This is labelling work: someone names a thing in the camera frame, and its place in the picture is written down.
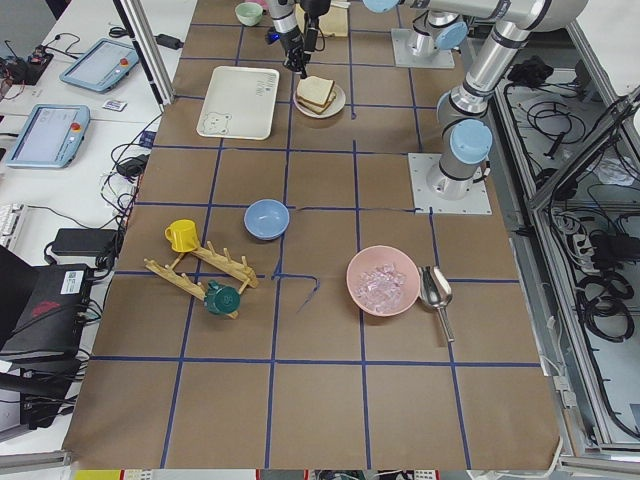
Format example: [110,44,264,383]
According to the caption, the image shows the yellow mug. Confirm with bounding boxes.
[164,219,200,253]

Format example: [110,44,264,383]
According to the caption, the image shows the upper blue teach pendant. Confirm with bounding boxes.
[59,38,139,93]

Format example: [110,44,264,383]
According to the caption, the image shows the blue bowl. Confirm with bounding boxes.
[244,199,290,241]

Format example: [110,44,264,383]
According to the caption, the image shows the dark green mug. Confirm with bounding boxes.
[204,280,241,315]

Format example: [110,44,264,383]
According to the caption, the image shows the wooden dish rack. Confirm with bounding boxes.
[144,241,259,319]

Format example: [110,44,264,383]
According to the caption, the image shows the metal scoop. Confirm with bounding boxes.
[418,266,455,343]

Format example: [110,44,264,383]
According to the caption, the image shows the white round plate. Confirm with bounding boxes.
[293,84,346,119]

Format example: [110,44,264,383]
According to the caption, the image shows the aluminium frame post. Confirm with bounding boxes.
[113,0,175,108]

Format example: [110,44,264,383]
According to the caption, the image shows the blue teach pendant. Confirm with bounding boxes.
[59,38,139,93]
[6,104,91,169]

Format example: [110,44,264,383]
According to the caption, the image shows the lower blue teach pendant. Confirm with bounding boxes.
[6,104,91,169]

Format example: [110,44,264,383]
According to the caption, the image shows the white rectangular bear tray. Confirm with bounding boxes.
[196,66,280,140]

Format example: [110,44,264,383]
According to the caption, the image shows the bread slice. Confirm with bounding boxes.
[296,76,334,106]
[296,92,336,114]

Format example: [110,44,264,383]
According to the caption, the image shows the pink bowl with ice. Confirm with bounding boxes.
[346,245,421,317]

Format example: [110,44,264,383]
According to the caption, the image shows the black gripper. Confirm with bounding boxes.
[280,17,320,79]
[299,0,331,18]

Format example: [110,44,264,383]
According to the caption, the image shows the wooden cutting board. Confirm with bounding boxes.
[319,6,349,37]

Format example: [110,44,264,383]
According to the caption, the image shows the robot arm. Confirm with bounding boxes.
[409,1,587,200]
[266,0,468,79]

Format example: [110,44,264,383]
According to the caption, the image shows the black power adapter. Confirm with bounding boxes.
[51,228,116,257]

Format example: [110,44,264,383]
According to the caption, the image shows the light green bowl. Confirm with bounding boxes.
[235,2,263,27]

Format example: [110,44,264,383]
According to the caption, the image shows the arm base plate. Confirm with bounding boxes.
[408,153,492,215]
[391,29,455,69]

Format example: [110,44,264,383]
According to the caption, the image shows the black computer box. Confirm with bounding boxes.
[1,247,93,362]

